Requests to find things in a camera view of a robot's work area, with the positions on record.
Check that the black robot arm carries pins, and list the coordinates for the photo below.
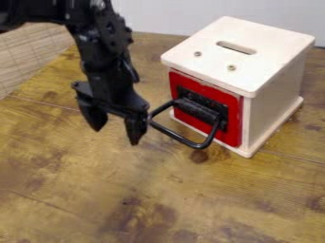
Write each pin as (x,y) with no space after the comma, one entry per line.
(103,39)

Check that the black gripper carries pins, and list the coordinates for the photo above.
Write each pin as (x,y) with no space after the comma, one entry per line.
(108,93)

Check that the red wooden drawer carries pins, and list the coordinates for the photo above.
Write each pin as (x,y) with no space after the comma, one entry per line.
(211,104)

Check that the white wooden drawer cabinet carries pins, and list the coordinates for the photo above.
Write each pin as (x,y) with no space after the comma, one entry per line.
(247,66)

